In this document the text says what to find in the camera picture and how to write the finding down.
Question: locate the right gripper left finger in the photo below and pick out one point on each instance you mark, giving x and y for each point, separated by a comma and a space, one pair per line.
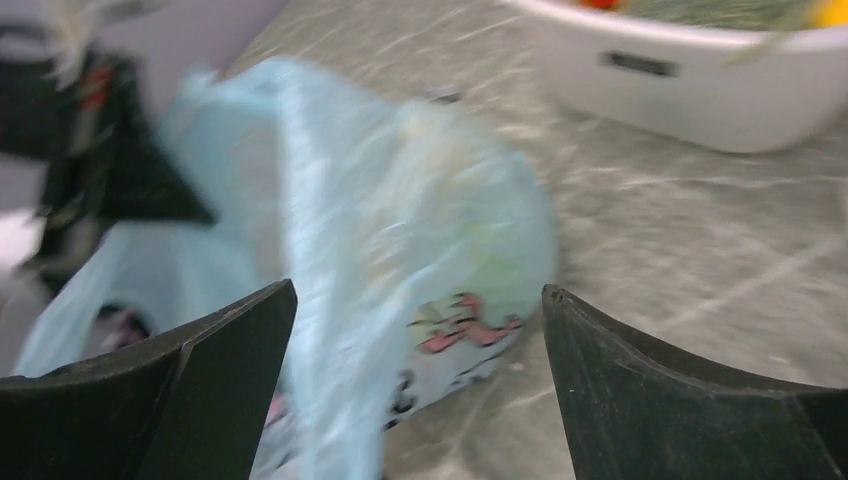
189, 403

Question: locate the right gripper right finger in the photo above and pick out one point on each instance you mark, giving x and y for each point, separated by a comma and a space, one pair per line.
636, 407

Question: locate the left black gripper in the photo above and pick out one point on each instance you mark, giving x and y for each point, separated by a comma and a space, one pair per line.
104, 162

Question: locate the light blue plastic bag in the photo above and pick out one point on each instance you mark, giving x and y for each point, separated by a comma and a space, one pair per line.
417, 240

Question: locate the red fake pomegranate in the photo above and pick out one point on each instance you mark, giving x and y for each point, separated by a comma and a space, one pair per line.
604, 5

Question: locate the grey green fake melon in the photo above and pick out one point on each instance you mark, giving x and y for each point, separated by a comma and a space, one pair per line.
748, 15

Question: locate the small yellow fake fruit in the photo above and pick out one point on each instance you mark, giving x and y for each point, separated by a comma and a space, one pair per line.
829, 13

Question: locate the white plastic basket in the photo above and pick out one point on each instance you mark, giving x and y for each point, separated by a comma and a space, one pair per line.
680, 81

